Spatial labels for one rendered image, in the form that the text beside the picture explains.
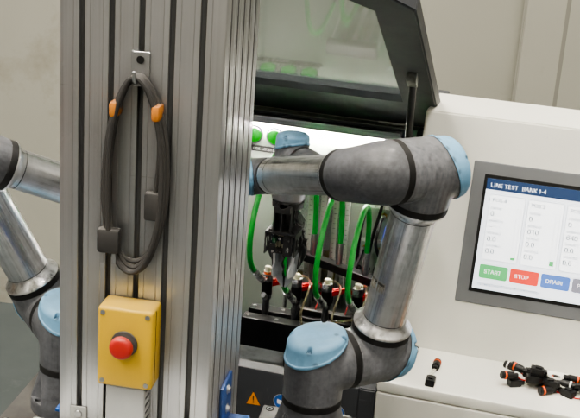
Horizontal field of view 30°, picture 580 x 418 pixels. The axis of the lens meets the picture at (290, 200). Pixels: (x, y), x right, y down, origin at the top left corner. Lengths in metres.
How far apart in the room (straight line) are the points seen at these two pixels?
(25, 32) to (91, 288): 3.25
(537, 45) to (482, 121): 1.60
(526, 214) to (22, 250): 1.20
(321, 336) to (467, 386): 0.61
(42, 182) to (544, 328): 1.29
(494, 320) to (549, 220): 0.28
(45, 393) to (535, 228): 1.22
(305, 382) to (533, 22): 2.46
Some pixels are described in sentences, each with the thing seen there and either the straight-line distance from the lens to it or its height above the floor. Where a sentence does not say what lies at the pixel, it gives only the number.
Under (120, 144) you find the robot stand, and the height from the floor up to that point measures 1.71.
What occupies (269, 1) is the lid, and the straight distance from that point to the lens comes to 2.31.
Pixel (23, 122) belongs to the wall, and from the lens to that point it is 4.99.
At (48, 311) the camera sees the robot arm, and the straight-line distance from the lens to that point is 2.16.
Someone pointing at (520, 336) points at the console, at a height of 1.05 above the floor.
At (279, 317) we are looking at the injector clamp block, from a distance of 2.83.
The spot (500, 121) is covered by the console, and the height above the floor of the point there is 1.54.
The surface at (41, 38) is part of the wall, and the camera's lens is 4.88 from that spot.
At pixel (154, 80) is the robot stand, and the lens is 1.60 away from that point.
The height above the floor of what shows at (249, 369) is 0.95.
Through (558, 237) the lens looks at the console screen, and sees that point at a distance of 2.69.
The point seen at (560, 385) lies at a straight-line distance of 2.62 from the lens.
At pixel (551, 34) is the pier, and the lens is 4.26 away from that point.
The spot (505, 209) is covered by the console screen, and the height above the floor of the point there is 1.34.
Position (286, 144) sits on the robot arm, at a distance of 2.32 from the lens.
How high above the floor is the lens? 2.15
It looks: 18 degrees down
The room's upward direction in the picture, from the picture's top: 4 degrees clockwise
